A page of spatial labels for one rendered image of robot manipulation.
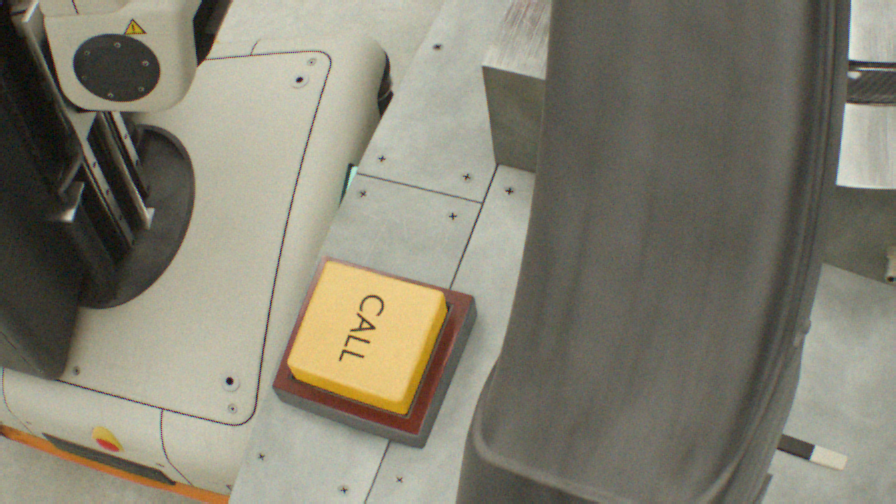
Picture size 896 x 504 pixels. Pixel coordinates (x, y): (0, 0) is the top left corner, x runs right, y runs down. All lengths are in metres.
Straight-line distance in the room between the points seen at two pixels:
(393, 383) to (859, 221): 0.27
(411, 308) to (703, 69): 0.40
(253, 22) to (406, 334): 1.37
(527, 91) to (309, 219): 0.71
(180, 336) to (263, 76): 0.37
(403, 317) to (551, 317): 0.37
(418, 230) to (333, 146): 0.70
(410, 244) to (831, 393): 0.27
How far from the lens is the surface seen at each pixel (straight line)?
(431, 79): 0.67
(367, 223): 0.62
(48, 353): 1.20
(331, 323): 0.55
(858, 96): 0.60
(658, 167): 0.17
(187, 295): 1.25
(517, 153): 0.61
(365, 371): 0.54
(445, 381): 0.56
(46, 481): 1.58
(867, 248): 0.60
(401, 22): 1.79
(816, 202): 0.17
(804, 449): 0.56
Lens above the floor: 1.32
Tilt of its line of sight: 60 degrees down
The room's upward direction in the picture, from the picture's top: 11 degrees counter-clockwise
